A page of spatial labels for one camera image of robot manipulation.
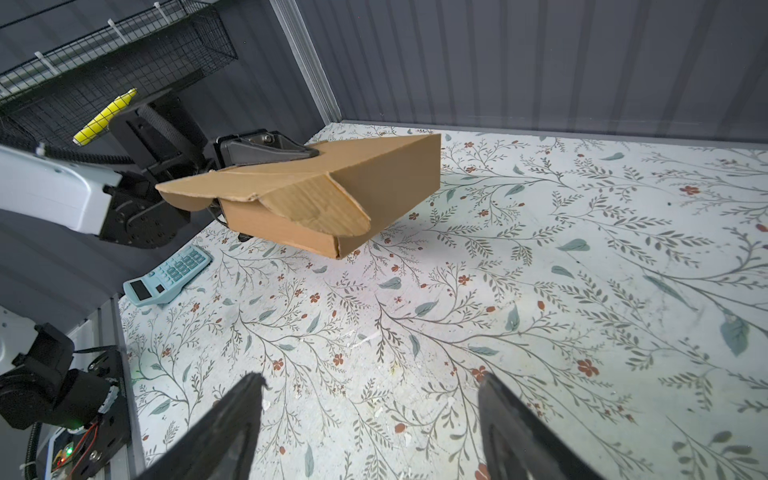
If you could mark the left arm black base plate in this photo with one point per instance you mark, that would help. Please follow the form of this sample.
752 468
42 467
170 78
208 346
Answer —
81 391

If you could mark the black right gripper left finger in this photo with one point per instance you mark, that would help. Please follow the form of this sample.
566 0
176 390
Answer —
222 444

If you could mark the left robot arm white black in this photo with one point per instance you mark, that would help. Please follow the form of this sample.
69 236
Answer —
57 185

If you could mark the brown cardboard paper box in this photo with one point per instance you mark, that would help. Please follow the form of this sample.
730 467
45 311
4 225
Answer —
330 204

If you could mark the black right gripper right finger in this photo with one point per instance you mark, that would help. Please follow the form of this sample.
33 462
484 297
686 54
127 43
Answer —
517 445

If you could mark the black wire mesh basket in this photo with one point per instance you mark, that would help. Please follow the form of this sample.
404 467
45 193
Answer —
54 94

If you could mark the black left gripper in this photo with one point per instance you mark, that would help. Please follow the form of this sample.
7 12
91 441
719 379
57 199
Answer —
165 143

